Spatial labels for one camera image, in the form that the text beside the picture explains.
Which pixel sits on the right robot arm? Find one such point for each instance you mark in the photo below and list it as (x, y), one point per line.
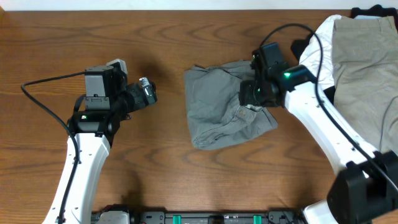
(366, 179)

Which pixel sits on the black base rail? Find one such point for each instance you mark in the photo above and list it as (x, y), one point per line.
(123, 214)

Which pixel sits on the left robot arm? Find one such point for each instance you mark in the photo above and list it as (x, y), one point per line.
(95, 120)

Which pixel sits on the khaki shorts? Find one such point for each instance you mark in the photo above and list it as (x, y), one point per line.
(364, 56)

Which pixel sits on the white garment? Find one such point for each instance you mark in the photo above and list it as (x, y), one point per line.
(311, 55)

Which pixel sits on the dark grey shorts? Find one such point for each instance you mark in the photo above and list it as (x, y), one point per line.
(214, 115)

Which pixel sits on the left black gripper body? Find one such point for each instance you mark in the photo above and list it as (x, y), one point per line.
(132, 99)

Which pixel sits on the black garment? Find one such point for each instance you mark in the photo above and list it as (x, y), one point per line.
(298, 46)

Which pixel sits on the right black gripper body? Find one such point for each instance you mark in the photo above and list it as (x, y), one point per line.
(254, 94)

